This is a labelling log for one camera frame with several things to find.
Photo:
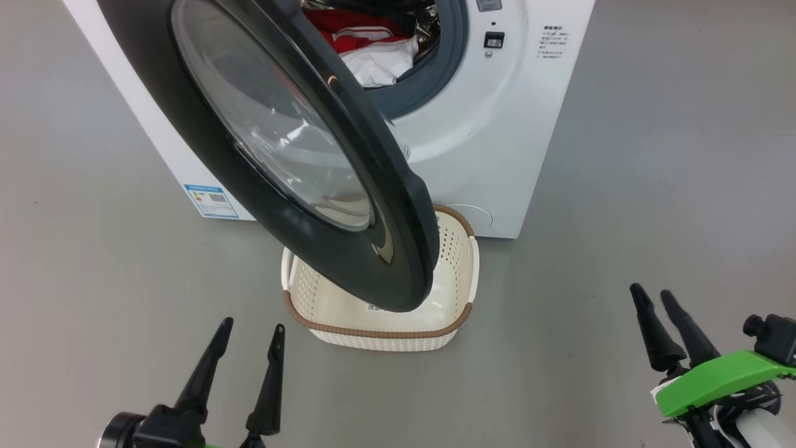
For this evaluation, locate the grey rubber door gasket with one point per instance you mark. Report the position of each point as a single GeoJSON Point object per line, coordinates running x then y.
{"type": "Point", "coordinates": [435, 68]}

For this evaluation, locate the round filter cover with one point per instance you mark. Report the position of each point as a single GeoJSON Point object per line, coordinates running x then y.
{"type": "Point", "coordinates": [479, 214]}

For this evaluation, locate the blue energy label sticker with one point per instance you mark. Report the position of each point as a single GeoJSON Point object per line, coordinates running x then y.
{"type": "Point", "coordinates": [211, 200]}

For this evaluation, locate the printed text label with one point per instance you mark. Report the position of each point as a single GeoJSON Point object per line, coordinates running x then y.
{"type": "Point", "coordinates": [552, 46]}

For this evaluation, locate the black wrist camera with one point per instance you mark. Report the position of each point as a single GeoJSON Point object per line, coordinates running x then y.
{"type": "Point", "coordinates": [777, 336]}
{"type": "Point", "coordinates": [121, 432]}

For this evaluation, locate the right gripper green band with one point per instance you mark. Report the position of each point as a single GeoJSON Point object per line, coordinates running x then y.
{"type": "Point", "coordinates": [715, 379]}

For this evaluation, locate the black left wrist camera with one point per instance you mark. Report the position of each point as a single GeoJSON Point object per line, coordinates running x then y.
{"type": "Point", "coordinates": [121, 432]}

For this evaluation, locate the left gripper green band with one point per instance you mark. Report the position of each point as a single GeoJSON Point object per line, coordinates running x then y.
{"type": "Point", "coordinates": [165, 429]}

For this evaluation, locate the white front-load washing machine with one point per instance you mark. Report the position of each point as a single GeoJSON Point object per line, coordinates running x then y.
{"type": "Point", "coordinates": [497, 155]}

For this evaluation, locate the cream perforated basket brown rim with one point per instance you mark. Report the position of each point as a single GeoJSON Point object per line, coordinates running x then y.
{"type": "Point", "coordinates": [348, 317]}

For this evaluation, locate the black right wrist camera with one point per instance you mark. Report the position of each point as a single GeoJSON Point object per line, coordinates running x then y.
{"type": "Point", "coordinates": [777, 336]}

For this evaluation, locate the dark round washing machine door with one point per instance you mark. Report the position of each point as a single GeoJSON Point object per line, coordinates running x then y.
{"type": "Point", "coordinates": [186, 124]}

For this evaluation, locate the red and white garment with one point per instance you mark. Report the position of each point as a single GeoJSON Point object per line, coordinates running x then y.
{"type": "Point", "coordinates": [367, 43]}

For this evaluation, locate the black door lock socket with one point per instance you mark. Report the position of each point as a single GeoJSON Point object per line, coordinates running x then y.
{"type": "Point", "coordinates": [494, 40]}

